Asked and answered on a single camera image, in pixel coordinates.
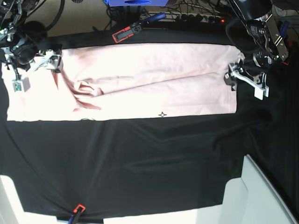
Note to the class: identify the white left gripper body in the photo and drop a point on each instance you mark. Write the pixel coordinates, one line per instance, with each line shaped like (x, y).
(249, 72)

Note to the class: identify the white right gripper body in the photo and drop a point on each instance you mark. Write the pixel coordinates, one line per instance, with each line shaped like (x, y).
(48, 59)

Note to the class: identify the pink T-shirt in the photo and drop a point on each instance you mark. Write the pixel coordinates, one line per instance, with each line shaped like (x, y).
(128, 81)

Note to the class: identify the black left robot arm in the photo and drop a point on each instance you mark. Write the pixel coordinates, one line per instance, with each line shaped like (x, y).
(256, 16)

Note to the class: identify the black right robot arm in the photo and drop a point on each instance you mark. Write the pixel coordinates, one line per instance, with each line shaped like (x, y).
(19, 41)

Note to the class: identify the orange black clamp right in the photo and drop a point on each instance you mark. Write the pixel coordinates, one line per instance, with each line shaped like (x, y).
(282, 46)

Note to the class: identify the orange black clamp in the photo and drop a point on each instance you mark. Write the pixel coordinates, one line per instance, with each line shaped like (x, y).
(282, 46)
(136, 28)

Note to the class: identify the orange black clamp top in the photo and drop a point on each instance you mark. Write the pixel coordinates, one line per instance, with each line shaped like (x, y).
(136, 28)

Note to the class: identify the blue plastic box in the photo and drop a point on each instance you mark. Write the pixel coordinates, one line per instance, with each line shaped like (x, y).
(118, 3)

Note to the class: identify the black power strip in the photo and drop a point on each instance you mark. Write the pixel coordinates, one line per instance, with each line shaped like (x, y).
(204, 18)

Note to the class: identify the white box right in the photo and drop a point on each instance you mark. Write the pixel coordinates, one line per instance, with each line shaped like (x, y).
(252, 199)

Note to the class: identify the white box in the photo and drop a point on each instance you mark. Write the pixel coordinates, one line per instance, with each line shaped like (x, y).
(252, 199)
(11, 210)

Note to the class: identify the black table cloth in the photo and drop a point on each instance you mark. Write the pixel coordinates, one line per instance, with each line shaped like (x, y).
(131, 167)

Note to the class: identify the white box left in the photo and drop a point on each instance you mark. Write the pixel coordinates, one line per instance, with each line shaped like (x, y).
(11, 210)

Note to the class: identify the blue clamp bottom edge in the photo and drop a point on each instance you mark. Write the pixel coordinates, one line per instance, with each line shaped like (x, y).
(77, 212)

